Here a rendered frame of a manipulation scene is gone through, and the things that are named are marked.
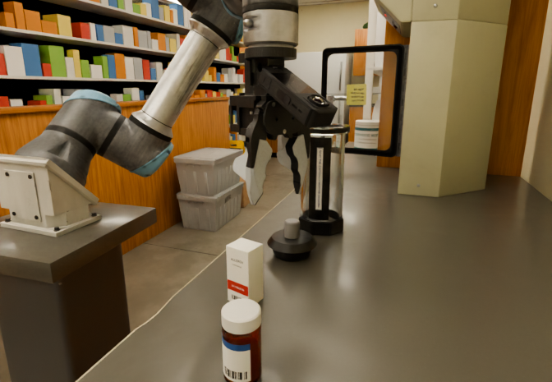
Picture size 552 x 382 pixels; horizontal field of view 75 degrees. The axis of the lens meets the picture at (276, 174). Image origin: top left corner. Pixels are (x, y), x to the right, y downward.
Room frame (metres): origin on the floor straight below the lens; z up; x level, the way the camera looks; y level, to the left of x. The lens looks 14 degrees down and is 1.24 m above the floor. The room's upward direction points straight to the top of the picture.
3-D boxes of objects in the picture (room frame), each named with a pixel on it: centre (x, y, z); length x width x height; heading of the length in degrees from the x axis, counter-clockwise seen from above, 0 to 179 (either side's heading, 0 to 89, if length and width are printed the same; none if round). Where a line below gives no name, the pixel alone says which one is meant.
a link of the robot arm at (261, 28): (0.52, 0.01, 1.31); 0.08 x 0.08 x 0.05
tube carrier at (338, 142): (0.76, -0.10, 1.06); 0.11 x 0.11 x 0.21
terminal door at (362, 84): (1.39, -0.31, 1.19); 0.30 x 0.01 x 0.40; 61
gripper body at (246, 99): (0.53, 0.01, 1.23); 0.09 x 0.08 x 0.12; 41
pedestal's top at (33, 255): (0.78, 0.51, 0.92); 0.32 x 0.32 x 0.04; 74
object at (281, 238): (0.62, -0.03, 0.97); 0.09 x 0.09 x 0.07
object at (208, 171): (3.30, 0.60, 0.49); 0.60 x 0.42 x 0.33; 160
